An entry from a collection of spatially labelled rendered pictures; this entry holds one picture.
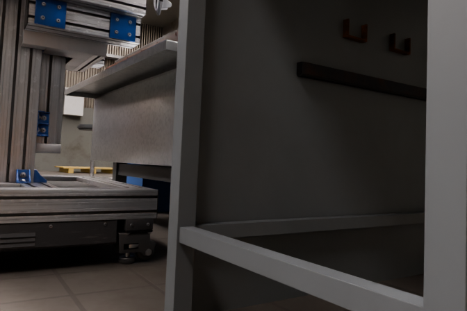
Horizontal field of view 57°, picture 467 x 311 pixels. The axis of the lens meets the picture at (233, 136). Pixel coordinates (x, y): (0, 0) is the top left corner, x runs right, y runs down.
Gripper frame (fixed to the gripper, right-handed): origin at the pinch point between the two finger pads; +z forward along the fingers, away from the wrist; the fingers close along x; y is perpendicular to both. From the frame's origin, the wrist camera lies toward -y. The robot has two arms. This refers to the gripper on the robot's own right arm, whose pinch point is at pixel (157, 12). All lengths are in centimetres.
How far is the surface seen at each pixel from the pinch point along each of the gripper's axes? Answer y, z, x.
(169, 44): -15, 25, -46
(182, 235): -29, 74, -87
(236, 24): -15, 29, -82
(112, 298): -34, 92, -63
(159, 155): 0, 58, -9
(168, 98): 0.2, 37.1, -14.5
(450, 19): -29, 45, -140
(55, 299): -45, 92, -58
